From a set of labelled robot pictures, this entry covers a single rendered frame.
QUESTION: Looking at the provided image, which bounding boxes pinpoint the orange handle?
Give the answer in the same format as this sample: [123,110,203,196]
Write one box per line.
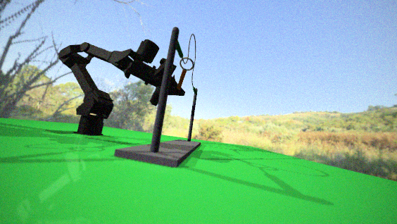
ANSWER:
[177,57,194,90]

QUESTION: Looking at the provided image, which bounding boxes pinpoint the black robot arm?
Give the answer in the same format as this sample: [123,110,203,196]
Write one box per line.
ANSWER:
[58,39,167,136]

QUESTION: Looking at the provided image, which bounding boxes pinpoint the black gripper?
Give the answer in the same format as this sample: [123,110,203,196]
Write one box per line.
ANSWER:
[142,64,186,106]

